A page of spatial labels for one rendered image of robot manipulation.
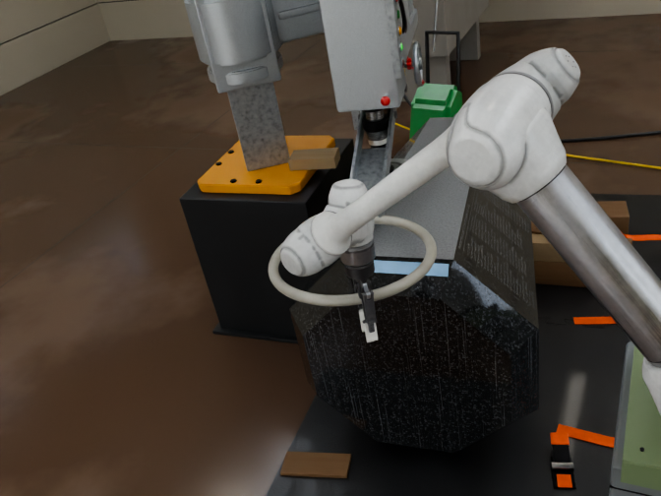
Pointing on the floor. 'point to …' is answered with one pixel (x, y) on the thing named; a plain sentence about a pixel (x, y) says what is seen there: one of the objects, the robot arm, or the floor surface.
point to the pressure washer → (433, 103)
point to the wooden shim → (316, 465)
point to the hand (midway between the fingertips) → (368, 325)
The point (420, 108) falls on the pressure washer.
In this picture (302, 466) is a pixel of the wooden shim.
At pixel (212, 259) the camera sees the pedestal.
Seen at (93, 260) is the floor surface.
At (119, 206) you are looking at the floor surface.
